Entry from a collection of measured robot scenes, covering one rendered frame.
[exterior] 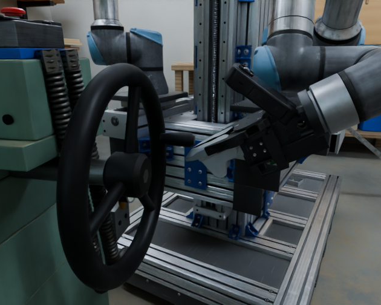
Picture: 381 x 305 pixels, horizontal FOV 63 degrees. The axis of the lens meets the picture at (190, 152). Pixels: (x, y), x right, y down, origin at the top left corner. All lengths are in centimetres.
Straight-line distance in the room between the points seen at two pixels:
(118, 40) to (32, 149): 83
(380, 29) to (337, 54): 327
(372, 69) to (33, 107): 40
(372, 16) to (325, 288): 286
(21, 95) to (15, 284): 30
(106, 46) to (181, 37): 272
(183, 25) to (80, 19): 134
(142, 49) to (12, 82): 81
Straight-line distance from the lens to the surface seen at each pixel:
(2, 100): 41
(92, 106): 32
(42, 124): 40
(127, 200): 73
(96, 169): 43
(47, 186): 58
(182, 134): 50
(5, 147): 40
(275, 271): 125
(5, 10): 51
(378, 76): 45
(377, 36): 380
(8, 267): 55
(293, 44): 54
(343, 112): 44
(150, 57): 117
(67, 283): 69
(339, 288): 160
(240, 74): 44
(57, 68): 40
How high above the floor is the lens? 97
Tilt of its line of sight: 18 degrees down
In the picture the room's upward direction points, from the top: straight up
